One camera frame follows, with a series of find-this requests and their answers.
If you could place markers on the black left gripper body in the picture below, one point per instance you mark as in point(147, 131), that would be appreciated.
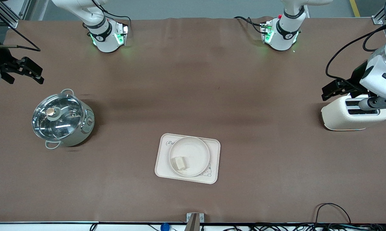
point(355, 78)

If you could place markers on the round cream plate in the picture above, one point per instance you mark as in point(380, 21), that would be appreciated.
point(194, 150)

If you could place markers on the small white bun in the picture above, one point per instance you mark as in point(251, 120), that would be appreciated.
point(181, 163)

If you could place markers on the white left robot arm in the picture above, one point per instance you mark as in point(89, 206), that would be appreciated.
point(284, 32)

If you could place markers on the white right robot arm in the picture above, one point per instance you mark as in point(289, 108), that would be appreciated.
point(103, 35)

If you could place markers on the metal left base connector plate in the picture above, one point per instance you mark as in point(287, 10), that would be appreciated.
point(265, 30)

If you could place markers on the metal base connector plate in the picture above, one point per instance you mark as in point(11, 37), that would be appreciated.
point(124, 33)
point(265, 30)

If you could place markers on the metal right base connector plate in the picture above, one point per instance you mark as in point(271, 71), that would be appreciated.
point(124, 33)

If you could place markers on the cream two-slot toaster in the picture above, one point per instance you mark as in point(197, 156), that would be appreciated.
point(340, 118)

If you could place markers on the glass pot lid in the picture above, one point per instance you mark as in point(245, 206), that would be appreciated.
point(56, 117)

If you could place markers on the stainless steel electric pot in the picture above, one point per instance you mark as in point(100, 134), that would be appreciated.
point(83, 131)

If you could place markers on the cream rabbit print tray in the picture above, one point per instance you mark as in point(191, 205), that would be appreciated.
point(162, 170)

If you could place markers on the blue round knob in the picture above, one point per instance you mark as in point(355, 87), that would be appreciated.
point(165, 227)

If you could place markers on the aluminium frame profile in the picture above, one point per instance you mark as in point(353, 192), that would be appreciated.
point(6, 16)
point(379, 16)

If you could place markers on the metal table edge bracket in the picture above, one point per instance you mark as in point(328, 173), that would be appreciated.
point(194, 221)

